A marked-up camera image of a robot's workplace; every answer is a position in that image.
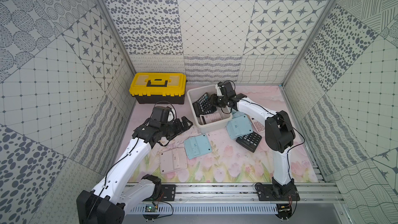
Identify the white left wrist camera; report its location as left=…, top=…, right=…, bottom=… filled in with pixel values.
left=167, top=112, right=175, bottom=122

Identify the teal calculator face up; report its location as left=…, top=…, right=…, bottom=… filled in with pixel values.
left=251, top=118, right=265, bottom=133

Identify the pink calculator face up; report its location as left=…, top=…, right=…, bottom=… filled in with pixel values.
left=200, top=113, right=222, bottom=125

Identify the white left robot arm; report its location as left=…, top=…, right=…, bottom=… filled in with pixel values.
left=76, top=106, right=193, bottom=224

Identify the white plastic storage box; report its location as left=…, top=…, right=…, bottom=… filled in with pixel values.
left=186, top=84, right=233, bottom=134

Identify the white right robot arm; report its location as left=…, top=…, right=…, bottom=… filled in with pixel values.
left=210, top=80, right=295, bottom=199

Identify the floral pink table mat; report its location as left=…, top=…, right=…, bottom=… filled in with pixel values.
left=108, top=84, right=319, bottom=184

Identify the pink calculator face down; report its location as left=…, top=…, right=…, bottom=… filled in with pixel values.
left=160, top=148, right=188, bottom=174

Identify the yellow and black toolbox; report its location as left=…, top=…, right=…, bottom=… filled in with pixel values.
left=129, top=73, right=187, bottom=104

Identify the light blue calculator face down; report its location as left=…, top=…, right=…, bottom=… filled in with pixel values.
left=227, top=115, right=254, bottom=140

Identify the light blue calculator back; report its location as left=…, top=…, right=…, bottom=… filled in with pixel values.
left=183, top=134, right=212, bottom=160

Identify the black calculator face down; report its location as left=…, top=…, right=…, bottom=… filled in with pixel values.
left=192, top=93, right=217, bottom=117

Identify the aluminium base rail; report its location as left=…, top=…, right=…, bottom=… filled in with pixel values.
left=88, top=183, right=346, bottom=215

